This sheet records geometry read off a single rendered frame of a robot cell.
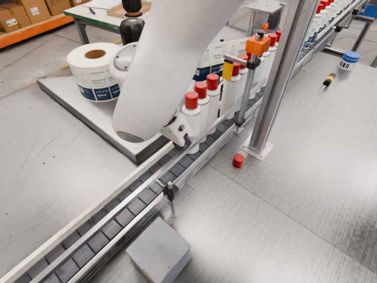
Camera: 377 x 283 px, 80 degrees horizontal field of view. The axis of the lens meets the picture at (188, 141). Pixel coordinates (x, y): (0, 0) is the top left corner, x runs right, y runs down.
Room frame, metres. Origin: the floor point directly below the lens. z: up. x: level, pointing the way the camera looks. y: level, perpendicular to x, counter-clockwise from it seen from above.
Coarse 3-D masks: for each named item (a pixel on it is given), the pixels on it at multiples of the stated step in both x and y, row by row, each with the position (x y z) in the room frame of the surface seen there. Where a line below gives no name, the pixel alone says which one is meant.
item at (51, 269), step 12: (216, 120) 0.51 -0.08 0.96; (204, 132) 0.46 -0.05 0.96; (192, 144) 0.41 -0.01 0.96; (180, 156) 0.37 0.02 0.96; (168, 168) 0.34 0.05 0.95; (120, 204) 0.23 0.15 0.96; (108, 216) 0.21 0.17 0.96; (96, 228) 0.18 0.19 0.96; (84, 240) 0.16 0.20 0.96; (72, 252) 0.14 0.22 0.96; (60, 264) 0.12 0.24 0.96; (36, 276) 0.10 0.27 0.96; (48, 276) 0.10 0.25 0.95
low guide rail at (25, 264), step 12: (168, 144) 0.45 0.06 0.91; (156, 156) 0.41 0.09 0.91; (144, 168) 0.37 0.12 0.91; (132, 180) 0.34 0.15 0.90; (108, 192) 0.29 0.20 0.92; (96, 204) 0.26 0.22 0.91; (84, 216) 0.23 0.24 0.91; (72, 228) 0.20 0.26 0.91; (48, 240) 0.17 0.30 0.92; (60, 240) 0.18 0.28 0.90; (36, 252) 0.15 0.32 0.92; (24, 264) 0.13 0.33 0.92; (12, 276) 0.11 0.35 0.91
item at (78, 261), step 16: (256, 96) 0.74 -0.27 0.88; (224, 128) 0.56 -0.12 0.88; (208, 144) 0.48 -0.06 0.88; (160, 160) 0.42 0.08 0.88; (192, 160) 0.42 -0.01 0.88; (144, 176) 0.36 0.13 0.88; (176, 176) 0.37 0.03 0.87; (128, 192) 0.31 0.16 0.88; (144, 192) 0.31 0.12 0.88; (160, 192) 0.31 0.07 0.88; (112, 208) 0.26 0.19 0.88; (128, 208) 0.26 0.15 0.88; (144, 208) 0.27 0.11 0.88; (112, 224) 0.22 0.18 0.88; (64, 240) 0.19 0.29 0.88; (96, 240) 0.19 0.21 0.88; (48, 256) 0.15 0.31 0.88; (80, 256) 0.15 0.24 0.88; (32, 272) 0.12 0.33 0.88; (64, 272) 0.12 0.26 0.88
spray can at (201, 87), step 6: (198, 84) 0.51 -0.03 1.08; (204, 84) 0.51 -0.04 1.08; (198, 90) 0.50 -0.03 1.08; (204, 90) 0.50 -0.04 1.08; (198, 96) 0.50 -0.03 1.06; (204, 96) 0.50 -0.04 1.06; (198, 102) 0.49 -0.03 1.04; (204, 102) 0.49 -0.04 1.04; (204, 108) 0.49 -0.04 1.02; (204, 114) 0.49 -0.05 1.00; (204, 120) 0.49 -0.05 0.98; (204, 126) 0.49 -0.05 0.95; (204, 138) 0.49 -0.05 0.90
